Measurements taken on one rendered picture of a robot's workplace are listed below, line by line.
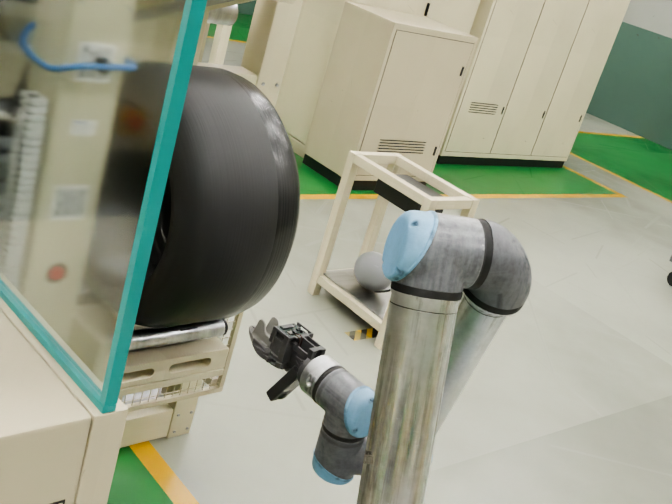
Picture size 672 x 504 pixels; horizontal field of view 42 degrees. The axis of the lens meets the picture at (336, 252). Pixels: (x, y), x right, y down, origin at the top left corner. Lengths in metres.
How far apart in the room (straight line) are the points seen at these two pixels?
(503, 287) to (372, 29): 5.00
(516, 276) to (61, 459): 0.75
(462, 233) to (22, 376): 0.68
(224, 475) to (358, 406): 1.55
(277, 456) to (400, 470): 1.94
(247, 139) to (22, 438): 0.96
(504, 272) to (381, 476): 0.38
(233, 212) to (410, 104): 4.82
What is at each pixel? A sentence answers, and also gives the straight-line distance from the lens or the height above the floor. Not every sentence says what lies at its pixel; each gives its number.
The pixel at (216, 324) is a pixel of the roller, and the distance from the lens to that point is 2.15.
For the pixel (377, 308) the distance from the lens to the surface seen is 4.42.
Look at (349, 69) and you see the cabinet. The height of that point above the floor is 0.82.
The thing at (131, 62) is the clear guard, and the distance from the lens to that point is 1.05.
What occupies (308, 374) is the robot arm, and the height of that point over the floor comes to 1.05.
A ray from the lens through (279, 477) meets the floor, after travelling 3.27.
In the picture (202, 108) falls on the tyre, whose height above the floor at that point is 1.45.
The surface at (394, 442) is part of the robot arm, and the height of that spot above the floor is 1.17.
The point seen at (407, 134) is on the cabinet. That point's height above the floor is 0.46.
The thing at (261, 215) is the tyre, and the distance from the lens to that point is 1.87.
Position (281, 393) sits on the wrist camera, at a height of 0.95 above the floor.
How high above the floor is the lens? 1.92
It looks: 21 degrees down
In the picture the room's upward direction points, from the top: 17 degrees clockwise
